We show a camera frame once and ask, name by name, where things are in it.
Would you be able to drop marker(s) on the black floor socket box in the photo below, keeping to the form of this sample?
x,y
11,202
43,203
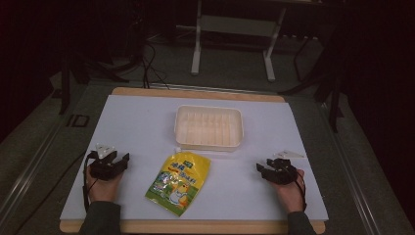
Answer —
x,y
77,120

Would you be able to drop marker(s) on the person's right hand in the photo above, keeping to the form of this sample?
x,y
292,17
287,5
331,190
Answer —
x,y
290,196

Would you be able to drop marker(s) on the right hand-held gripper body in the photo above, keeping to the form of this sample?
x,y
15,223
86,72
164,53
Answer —
x,y
283,173

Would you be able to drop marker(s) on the white table board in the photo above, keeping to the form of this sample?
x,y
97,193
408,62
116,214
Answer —
x,y
235,182

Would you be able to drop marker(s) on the white metal table frame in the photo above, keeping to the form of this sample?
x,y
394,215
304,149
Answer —
x,y
199,39

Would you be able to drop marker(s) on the person's left hand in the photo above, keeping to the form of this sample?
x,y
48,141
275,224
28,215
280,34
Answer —
x,y
103,189

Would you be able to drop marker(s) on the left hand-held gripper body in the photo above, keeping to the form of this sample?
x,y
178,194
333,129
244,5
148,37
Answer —
x,y
101,170

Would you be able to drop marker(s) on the white plastic tray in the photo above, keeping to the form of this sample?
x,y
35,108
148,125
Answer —
x,y
208,128

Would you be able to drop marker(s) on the black metal stand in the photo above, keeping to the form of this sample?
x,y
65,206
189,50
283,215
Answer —
x,y
334,107

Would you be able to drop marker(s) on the yellow spouted drink pouch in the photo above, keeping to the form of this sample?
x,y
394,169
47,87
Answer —
x,y
177,182

